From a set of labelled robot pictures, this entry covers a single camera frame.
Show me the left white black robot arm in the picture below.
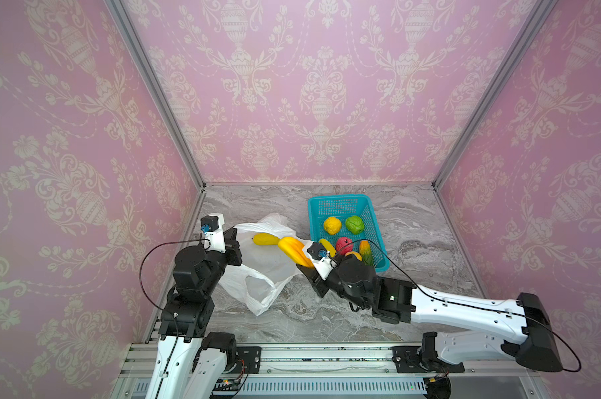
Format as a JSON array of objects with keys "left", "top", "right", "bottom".
[{"left": 146, "top": 228, "right": 242, "bottom": 398}]

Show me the orange green mango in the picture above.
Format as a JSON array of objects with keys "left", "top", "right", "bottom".
[{"left": 359, "top": 240, "right": 374, "bottom": 267}]

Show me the aluminium front rail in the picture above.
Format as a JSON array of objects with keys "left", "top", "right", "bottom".
[{"left": 119, "top": 342, "right": 537, "bottom": 378}]

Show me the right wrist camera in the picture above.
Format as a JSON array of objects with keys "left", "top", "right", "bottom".
[{"left": 304, "top": 241, "right": 335, "bottom": 281}]

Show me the right corner aluminium post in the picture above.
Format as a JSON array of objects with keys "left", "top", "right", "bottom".
[{"left": 432, "top": 0, "right": 558, "bottom": 190}]

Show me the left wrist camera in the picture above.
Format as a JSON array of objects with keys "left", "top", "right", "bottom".
[{"left": 201, "top": 213, "right": 225, "bottom": 254}]

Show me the yellow lemon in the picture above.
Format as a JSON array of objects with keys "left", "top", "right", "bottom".
[{"left": 319, "top": 239, "right": 336, "bottom": 258}]

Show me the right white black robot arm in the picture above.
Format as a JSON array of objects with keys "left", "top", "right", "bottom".
[{"left": 297, "top": 256, "right": 564, "bottom": 372}]

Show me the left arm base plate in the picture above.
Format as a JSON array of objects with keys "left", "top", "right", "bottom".
[{"left": 225, "top": 346, "right": 262, "bottom": 375}]

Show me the corner aluminium post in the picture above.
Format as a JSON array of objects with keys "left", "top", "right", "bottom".
[
  {"left": 102, "top": 0, "right": 207, "bottom": 190},
  {"left": 432, "top": 0, "right": 558, "bottom": 190}
]

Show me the pink red fruit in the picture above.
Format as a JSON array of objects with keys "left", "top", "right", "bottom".
[{"left": 335, "top": 237, "right": 355, "bottom": 255}]

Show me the green apple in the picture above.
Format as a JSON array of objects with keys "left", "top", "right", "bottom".
[{"left": 345, "top": 215, "right": 365, "bottom": 235}]

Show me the round yellow citrus fruit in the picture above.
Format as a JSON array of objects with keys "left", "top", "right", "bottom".
[{"left": 323, "top": 217, "right": 342, "bottom": 235}]

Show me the perforated white vent strip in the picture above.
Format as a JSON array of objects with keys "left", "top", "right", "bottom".
[{"left": 212, "top": 376, "right": 428, "bottom": 397}]

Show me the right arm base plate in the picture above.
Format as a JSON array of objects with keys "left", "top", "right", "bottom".
[{"left": 391, "top": 346, "right": 465, "bottom": 374}]

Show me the white plastic bag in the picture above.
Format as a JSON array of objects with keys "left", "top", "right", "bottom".
[{"left": 220, "top": 213, "right": 300, "bottom": 316}]

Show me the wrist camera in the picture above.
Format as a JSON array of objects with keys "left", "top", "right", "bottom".
[
  {"left": 201, "top": 213, "right": 225, "bottom": 254},
  {"left": 304, "top": 241, "right": 335, "bottom": 281}
]

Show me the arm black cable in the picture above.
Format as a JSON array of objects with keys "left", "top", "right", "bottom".
[
  {"left": 139, "top": 238, "right": 209, "bottom": 313},
  {"left": 329, "top": 238, "right": 583, "bottom": 373}
]

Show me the left corner aluminium post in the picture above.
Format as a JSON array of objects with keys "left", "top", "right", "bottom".
[{"left": 102, "top": 0, "right": 207, "bottom": 190}]

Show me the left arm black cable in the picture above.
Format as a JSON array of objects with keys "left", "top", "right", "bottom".
[{"left": 139, "top": 238, "right": 209, "bottom": 313}]

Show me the yellow orange bell pepper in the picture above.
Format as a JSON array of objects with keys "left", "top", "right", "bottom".
[{"left": 345, "top": 251, "right": 363, "bottom": 261}]

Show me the yellow banana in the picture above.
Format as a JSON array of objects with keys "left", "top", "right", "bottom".
[{"left": 277, "top": 237, "right": 314, "bottom": 269}]

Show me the teal plastic basket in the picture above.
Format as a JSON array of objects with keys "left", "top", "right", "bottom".
[{"left": 308, "top": 195, "right": 389, "bottom": 272}]

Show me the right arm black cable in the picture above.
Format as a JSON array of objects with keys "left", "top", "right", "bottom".
[{"left": 329, "top": 238, "right": 583, "bottom": 373}]

